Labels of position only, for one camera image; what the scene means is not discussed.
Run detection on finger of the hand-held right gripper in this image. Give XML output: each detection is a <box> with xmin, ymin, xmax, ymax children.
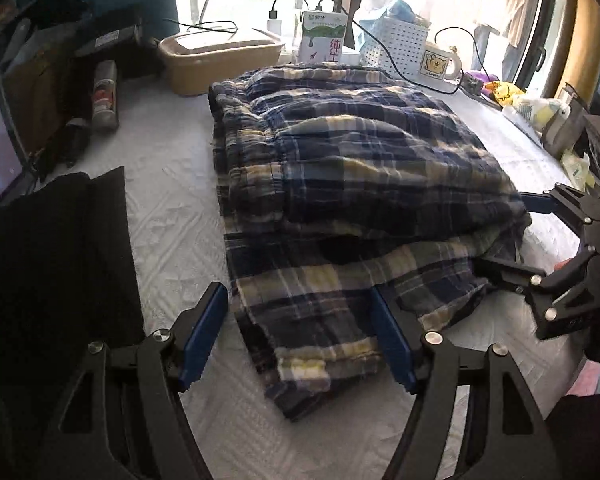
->
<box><xmin>517</xmin><ymin>183</ymin><xmax>600</xmax><ymax>227</ymax></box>
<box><xmin>472</xmin><ymin>245</ymin><xmax>597</xmax><ymax>341</ymax></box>

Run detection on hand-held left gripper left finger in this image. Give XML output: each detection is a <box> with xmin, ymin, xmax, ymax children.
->
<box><xmin>32</xmin><ymin>282</ymin><xmax>230</xmax><ymax>480</ymax></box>

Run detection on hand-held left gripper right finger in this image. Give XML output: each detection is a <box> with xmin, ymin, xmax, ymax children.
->
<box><xmin>370</xmin><ymin>287</ymin><xmax>566</xmax><ymax>480</ymax></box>

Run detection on plaid pants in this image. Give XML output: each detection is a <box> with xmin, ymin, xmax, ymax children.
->
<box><xmin>209</xmin><ymin>62</ymin><xmax>533</xmax><ymax>422</ymax></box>

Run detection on grey metal tin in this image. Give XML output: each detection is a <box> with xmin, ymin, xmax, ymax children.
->
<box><xmin>544</xmin><ymin>82</ymin><xmax>590</xmax><ymax>158</ymax></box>

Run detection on white and yellow plush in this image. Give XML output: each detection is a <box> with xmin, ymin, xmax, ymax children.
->
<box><xmin>512</xmin><ymin>94</ymin><xmax>563</xmax><ymax>128</ymax></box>

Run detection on yellow plush toy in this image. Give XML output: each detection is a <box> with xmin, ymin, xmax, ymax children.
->
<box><xmin>487</xmin><ymin>80</ymin><xmax>526</xmax><ymax>107</ymax></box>

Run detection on white textured tablecloth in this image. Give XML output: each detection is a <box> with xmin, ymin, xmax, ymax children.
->
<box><xmin>32</xmin><ymin>60</ymin><xmax>600</xmax><ymax>480</ymax></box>

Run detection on black folded cloth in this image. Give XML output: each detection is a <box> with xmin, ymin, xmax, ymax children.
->
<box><xmin>0</xmin><ymin>166</ymin><xmax>146</xmax><ymax>480</ymax></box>

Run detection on white mug with bear print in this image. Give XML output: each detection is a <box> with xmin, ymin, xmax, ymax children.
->
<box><xmin>420</xmin><ymin>42</ymin><xmax>463</xmax><ymax>82</ymax></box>

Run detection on white perforated basket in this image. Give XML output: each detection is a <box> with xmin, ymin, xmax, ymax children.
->
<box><xmin>358</xmin><ymin>16</ymin><xmax>429</xmax><ymax>81</ymax></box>

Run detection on blue plastic bag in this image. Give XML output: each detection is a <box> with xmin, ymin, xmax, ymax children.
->
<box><xmin>380</xmin><ymin>0</ymin><xmax>421</xmax><ymax>23</ymax></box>

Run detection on spray can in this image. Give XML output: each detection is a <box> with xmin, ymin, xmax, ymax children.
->
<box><xmin>91</xmin><ymin>60</ymin><xmax>120</xmax><ymax>132</ymax></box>

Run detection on beige lidded container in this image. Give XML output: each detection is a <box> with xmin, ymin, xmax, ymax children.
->
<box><xmin>158</xmin><ymin>27</ymin><xmax>285</xmax><ymax>97</ymax></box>

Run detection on milk carton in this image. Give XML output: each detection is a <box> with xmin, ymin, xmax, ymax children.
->
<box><xmin>296</xmin><ymin>10</ymin><xmax>346</xmax><ymax>65</ymax></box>

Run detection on cardboard box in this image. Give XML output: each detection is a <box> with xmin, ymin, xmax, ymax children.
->
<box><xmin>2</xmin><ymin>47</ymin><xmax>66</xmax><ymax>161</ymax></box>

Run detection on black box device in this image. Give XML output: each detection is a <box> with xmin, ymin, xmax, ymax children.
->
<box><xmin>75</xmin><ymin>7</ymin><xmax>146</xmax><ymax>56</ymax></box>

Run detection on black strap bundle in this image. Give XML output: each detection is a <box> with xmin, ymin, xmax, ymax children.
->
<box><xmin>32</xmin><ymin>117</ymin><xmax>91</xmax><ymax>181</ymax></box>

